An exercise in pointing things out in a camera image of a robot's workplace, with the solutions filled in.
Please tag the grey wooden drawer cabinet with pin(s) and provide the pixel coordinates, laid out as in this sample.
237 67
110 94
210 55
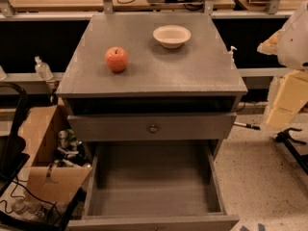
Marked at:
197 78

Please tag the cardboard box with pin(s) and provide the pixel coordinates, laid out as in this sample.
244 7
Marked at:
40 131

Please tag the red apple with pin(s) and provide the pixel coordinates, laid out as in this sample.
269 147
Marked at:
116 59

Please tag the grey top drawer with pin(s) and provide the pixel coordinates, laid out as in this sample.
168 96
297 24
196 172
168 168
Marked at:
151 127

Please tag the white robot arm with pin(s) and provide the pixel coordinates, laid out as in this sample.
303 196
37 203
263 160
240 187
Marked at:
290 45

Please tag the black chair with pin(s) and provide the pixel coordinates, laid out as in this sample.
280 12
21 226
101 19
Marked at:
12 158

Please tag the grey drawer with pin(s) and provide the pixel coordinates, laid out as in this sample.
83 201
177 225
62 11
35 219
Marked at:
153 186
151 127

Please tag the black tripod stand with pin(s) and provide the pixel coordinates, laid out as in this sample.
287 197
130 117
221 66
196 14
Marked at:
283 140

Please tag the white pump bottle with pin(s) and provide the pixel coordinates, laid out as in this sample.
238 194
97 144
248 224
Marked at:
232 52

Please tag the clear sanitizer bottle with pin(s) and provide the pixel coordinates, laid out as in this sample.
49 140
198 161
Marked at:
42 69

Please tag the tan robot gripper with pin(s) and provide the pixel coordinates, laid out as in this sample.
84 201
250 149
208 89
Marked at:
295 45

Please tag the white bowl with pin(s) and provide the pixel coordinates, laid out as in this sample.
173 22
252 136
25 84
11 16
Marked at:
172 36

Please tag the clutter inside cardboard box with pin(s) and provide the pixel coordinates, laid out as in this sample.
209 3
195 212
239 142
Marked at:
70 151

